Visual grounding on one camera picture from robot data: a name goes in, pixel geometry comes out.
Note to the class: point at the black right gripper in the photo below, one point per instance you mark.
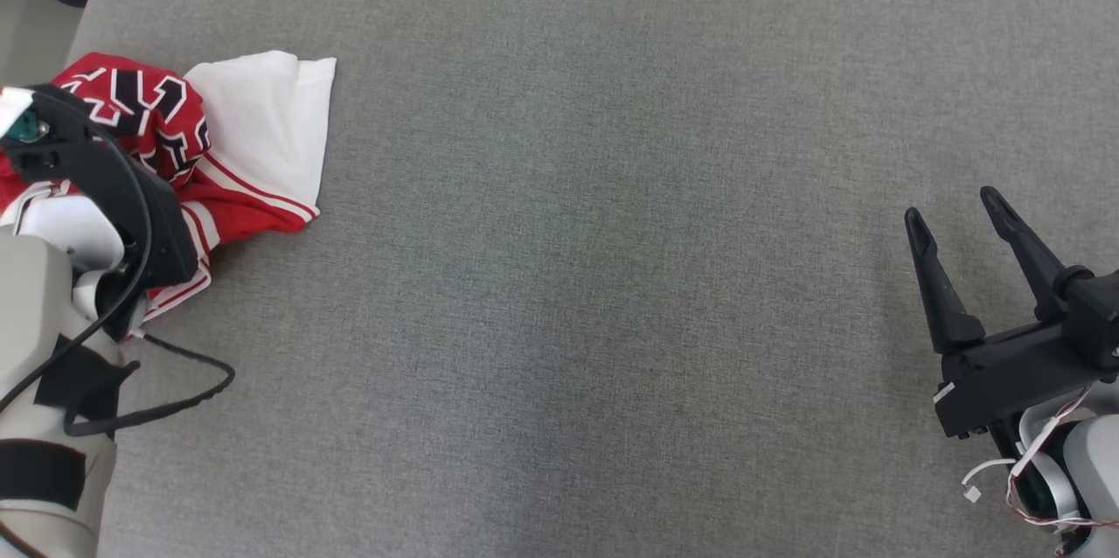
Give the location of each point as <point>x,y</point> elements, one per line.
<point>1005,383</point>

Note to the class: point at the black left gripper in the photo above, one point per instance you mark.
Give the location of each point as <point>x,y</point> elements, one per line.
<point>162,230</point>

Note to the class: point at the red Bulls 23 jersey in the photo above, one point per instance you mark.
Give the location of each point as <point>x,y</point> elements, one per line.
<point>253,138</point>

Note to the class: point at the grey fabric sofa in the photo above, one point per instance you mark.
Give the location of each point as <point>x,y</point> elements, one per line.
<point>568,234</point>

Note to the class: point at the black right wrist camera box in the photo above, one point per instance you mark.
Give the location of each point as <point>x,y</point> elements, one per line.
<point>1093,313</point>

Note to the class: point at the teal left camera connector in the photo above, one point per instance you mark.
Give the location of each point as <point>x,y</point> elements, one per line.
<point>24,128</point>

